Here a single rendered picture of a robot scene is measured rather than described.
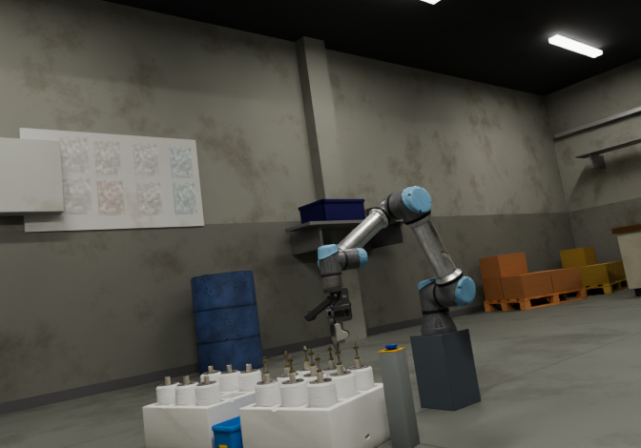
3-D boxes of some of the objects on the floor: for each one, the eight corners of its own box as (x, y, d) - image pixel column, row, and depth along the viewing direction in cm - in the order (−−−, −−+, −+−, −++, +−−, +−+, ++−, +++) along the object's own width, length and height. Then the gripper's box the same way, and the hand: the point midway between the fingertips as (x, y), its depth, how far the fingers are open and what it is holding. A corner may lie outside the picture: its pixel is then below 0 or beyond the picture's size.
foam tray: (312, 430, 217) (306, 384, 220) (398, 434, 195) (390, 382, 198) (244, 462, 186) (238, 408, 188) (337, 472, 164) (328, 410, 166)
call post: (402, 441, 185) (387, 349, 190) (420, 442, 181) (405, 348, 186) (391, 448, 179) (378, 352, 184) (410, 449, 175) (396, 351, 180)
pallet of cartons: (583, 291, 856) (574, 249, 867) (644, 285, 786) (634, 240, 796) (543, 299, 783) (533, 254, 794) (607, 295, 713) (596, 244, 723)
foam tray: (217, 425, 249) (214, 385, 251) (281, 429, 226) (277, 384, 229) (145, 453, 217) (141, 406, 220) (212, 459, 195) (207, 408, 198)
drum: (240, 364, 486) (230, 274, 499) (278, 364, 448) (265, 267, 461) (186, 376, 449) (177, 279, 462) (222, 377, 411) (211, 272, 423)
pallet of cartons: (530, 301, 771) (521, 254, 782) (592, 297, 700) (581, 244, 711) (478, 313, 700) (468, 259, 711) (541, 309, 629) (529, 250, 640)
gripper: (346, 286, 186) (355, 350, 183) (348, 286, 197) (357, 346, 194) (321, 290, 187) (330, 353, 184) (324, 289, 198) (333, 349, 194)
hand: (335, 346), depth 189 cm, fingers open, 3 cm apart
